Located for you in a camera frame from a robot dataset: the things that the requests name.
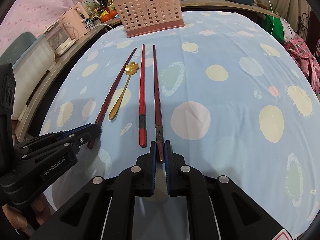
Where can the pink floral cloth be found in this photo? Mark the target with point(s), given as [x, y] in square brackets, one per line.
[299, 51]

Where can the dark maroon chopstick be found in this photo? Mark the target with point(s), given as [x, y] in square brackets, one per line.
[103, 110]

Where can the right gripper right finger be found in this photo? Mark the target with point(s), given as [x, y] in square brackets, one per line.
[173, 163]

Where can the red tomato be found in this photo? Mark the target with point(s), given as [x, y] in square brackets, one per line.
[105, 18]
[113, 13]

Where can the pink toaster appliance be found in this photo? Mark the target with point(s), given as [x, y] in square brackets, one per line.
[74, 21]

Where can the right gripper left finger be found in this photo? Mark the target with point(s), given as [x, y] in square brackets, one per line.
[147, 175]

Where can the white dish drainer box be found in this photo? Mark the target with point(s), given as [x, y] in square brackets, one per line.
[31, 58]

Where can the bright red chopstick left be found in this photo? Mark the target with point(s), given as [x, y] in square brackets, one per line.
[142, 115]

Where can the red tomato right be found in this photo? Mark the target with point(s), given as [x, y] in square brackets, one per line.
[113, 13]

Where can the red tomato left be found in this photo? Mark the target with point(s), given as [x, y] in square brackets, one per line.
[105, 18]

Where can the white small oven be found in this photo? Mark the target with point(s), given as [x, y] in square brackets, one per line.
[59, 39]

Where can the person's left hand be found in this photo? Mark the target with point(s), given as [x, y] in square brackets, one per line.
[41, 207]

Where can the dark wooden chair back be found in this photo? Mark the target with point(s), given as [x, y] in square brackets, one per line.
[312, 37]

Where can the blue planet-print tablecloth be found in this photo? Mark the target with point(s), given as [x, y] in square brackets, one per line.
[233, 103]

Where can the green bag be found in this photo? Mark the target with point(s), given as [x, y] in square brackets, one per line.
[274, 27]

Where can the pink perforated utensil basket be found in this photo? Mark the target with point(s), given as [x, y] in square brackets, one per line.
[140, 17]

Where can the gold flower spoon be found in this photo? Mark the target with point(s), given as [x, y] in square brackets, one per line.
[130, 70]

